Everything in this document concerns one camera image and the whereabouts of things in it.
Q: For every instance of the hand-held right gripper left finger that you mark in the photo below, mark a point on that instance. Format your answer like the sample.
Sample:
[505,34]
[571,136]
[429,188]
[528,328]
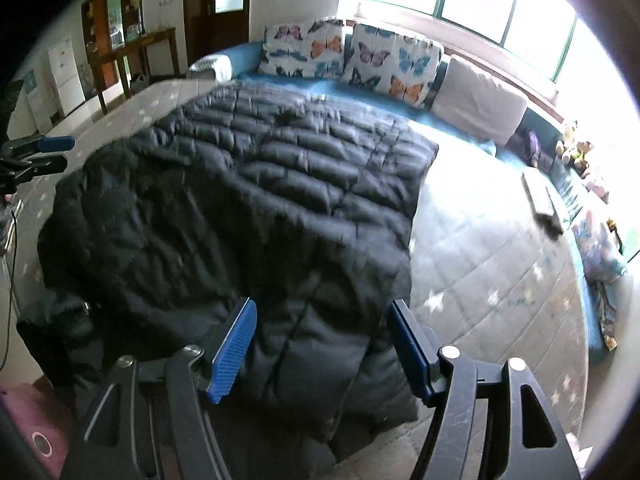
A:
[230,355]

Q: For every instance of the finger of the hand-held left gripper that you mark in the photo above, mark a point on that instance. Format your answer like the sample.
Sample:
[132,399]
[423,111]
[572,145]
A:
[40,166]
[50,143]

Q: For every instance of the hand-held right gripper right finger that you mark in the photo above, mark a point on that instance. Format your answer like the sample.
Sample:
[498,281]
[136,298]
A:
[410,355]

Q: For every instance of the black puffer jacket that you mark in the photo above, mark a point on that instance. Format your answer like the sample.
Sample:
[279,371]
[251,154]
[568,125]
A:
[250,185]

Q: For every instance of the blue printed board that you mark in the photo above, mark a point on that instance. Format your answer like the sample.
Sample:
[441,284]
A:
[31,82]

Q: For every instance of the white refrigerator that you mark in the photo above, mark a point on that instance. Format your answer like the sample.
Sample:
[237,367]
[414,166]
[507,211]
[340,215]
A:
[67,75]

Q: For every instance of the grey bag under table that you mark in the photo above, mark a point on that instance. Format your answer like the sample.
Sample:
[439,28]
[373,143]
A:
[138,83]

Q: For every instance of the grey star quilted mattress pad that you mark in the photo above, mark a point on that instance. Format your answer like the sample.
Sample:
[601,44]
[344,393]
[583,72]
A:
[490,260]

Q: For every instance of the wooden display cabinet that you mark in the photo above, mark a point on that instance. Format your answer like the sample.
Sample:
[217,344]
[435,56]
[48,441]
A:
[100,20]

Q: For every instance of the wooden side table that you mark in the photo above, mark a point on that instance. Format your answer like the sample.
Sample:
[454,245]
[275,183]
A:
[150,37]

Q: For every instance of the grey folded blanket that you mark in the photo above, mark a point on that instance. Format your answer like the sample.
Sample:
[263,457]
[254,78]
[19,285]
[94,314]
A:
[210,65]

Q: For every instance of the brown wooden door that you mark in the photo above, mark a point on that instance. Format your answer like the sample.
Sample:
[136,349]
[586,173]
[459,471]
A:
[220,30]

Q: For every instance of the long grey flat box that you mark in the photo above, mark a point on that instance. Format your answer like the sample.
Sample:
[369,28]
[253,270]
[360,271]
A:
[540,195]

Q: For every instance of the pastel printed cushion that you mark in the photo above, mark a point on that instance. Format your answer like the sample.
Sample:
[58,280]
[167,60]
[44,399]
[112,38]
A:
[597,245]

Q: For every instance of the purple cloth toy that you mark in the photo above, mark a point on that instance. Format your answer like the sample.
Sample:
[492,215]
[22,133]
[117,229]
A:
[532,145]

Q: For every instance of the pink plush toy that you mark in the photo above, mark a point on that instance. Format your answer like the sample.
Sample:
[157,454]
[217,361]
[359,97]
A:
[597,189]

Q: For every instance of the brown bear plush toy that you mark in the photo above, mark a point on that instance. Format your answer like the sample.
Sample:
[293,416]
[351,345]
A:
[577,155]

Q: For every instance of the white pillow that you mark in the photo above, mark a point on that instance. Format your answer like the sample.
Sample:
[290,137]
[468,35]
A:
[475,97]

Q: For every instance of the butterfly print pillow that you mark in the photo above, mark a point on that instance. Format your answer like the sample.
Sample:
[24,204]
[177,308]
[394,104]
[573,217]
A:
[300,50]
[390,60]

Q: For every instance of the white panda plush toy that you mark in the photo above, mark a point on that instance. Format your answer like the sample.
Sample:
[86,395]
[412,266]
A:
[571,132]

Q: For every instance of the blue bed frame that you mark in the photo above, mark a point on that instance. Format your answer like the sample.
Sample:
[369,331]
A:
[240,55]

